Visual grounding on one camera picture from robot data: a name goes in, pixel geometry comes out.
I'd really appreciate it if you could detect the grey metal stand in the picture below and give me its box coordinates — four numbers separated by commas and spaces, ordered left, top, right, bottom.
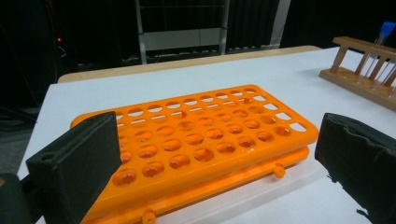
134, 0, 292, 64

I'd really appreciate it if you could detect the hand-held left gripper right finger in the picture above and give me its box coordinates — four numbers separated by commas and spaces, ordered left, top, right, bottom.
314, 112, 396, 224

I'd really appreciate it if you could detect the blue-capped test tube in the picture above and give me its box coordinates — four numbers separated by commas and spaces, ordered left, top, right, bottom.
363, 21, 396, 78

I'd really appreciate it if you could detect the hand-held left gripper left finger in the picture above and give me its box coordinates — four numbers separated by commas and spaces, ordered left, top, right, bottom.
25, 111, 123, 224

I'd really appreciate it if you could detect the orange plastic tube rack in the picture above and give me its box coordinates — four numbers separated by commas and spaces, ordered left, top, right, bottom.
69, 83, 320, 224

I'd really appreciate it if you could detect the white table mat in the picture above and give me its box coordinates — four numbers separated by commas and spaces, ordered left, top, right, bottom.
17, 46, 396, 224

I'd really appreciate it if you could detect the wooden test tube rack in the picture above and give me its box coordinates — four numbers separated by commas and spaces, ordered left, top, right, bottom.
318, 35, 396, 112

